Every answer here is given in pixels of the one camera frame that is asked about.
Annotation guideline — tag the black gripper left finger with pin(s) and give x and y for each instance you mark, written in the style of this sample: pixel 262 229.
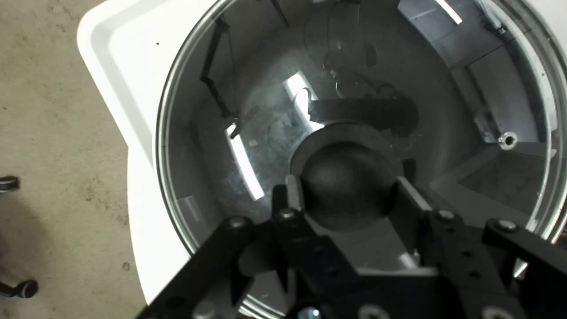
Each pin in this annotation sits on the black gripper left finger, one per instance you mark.
pixel 289 200

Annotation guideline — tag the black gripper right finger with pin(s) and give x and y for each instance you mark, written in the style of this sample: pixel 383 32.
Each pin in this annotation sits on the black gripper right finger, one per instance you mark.
pixel 413 205

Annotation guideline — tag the glass lid with black knob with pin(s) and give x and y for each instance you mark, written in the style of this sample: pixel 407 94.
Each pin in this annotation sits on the glass lid with black knob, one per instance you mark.
pixel 266 117

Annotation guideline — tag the white rectangular tray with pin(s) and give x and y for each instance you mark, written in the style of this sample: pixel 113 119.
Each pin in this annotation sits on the white rectangular tray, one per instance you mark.
pixel 117 58

